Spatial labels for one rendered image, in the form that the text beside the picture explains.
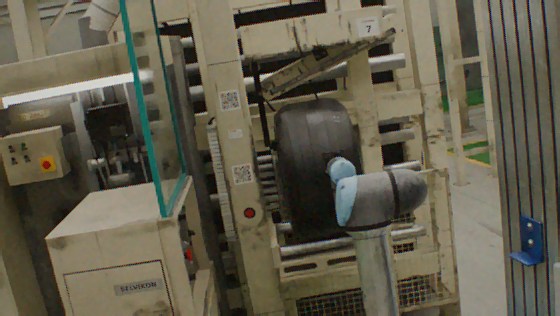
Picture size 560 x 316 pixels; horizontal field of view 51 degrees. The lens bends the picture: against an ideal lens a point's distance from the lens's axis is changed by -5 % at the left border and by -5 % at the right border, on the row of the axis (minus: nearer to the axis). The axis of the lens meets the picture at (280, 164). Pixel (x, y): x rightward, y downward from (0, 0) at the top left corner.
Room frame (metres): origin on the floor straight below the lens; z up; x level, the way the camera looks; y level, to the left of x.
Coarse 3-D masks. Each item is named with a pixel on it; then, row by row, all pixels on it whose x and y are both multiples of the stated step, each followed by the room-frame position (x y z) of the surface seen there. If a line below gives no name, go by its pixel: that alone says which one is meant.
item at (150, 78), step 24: (120, 0) 1.70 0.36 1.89; (144, 0) 2.08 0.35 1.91; (144, 24) 1.99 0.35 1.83; (144, 48) 1.91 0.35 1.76; (144, 72) 1.83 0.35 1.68; (144, 96) 1.76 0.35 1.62; (168, 96) 2.22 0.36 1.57; (144, 120) 1.70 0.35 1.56; (168, 120) 2.12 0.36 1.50; (168, 144) 2.02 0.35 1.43; (168, 168) 1.92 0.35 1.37; (168, 192) 1.84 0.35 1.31
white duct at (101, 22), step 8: (96, 0) 2.63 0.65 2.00; (104, 0) 2.62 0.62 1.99; (112, 0) 2.63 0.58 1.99; (88, 8) 2.65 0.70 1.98; (96, 8) 2.62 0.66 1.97; (104, 8) 2.62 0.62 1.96; (112, 8) 2.64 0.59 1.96; (96, 16) 2.62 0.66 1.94; (104, 16) 2.63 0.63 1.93; (112, 16) 2.66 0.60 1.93; (96, 24) 2.62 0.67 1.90; (104, 24) 2.64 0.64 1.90
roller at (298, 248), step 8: (320, 240) 2.29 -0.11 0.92; (328, 240) 2.28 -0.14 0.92; (336, 240) 2.28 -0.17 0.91; (344, 240) 2.28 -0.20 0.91; (352, 240) 2.28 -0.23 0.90; (288, 248) 2.28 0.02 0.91; (296, 248) 2.28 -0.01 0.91; (304, 248) 2.28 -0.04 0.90; (312, 248) 2.28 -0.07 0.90; (320, 248) 2.28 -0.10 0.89; (328, 248) 2.28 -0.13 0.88
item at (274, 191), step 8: (256, 152) 2.88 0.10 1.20; (264, 152) 2.88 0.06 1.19; (272, 152) 2.80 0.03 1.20; (264, 160) 2.76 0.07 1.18; (272, 160) 2.88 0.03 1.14; (264, 168) 2.75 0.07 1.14; (272, 168) 2.75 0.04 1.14; (264, 176) 2.76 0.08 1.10; (272, 176) 2.76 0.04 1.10; (264, 184) 2.75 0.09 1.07; (272, 184) 2.75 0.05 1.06; (264, 192) 2.76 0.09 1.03; (272, 192) 2.76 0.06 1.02; (272, 200) 2.75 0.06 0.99; (280, 200) 2.74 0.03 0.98; (272, 208) 2.76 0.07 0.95; (280, 208) 2.88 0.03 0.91
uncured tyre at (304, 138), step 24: (288, 120) 2.30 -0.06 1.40; (312, 120) 2.27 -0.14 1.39; (288, 144) 2.22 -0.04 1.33; (312, 144) 2.20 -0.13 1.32; (336, 144) 2.19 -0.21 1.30; (288, 168) 2.19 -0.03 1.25; (312, 168) 2.17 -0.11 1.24; (360, 168) 2.20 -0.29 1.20; (288, 192) 2.19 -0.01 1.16; (312, 192) 2.16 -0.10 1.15; (288, 216) 2.48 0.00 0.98; (312, 216) 2.18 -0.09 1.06; (336, 216) 2.19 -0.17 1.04; (312, 240) 2.30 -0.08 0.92
